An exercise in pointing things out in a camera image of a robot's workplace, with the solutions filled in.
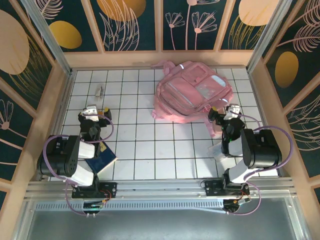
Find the blue book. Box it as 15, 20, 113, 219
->
85, 141, 118, 176

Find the small controller board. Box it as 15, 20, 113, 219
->
83, 199, 105, 213
223, 197, 252, 213

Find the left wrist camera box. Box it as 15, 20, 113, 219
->
83, 106, 100, 121

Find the grey metal shelf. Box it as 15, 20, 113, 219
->
14, 196, 310, 240

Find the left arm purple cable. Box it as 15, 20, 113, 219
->
42, 116, 115, 216

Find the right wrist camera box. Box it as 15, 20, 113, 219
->
224, 104, 242, 121

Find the white plastic packet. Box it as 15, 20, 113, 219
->
206, 144, 227, 163

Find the slotted grey cable duct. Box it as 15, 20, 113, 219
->
34, 201, 226, 214

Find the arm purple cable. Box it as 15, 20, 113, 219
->
42, 116, 115, 216
226, 113, 294, 216

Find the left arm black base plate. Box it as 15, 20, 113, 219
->
71, 181, 118, 200

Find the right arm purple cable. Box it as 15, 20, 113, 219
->
226, 113, 294, 216

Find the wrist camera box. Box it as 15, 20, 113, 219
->
224, 104, 242, 121
83, 106, 100, 121

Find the aluminium mounting rail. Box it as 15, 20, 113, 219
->
24, 176, 296, 201

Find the clear pack of pens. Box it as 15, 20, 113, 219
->
94, 83, 105, 99

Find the aluminium frame post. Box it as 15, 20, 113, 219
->
246, 0, 295, 73
21, 0, 74, 76

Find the pink backpack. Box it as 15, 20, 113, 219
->
150, 59, 235, 138

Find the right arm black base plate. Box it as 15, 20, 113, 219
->
204, 179, 251, 198

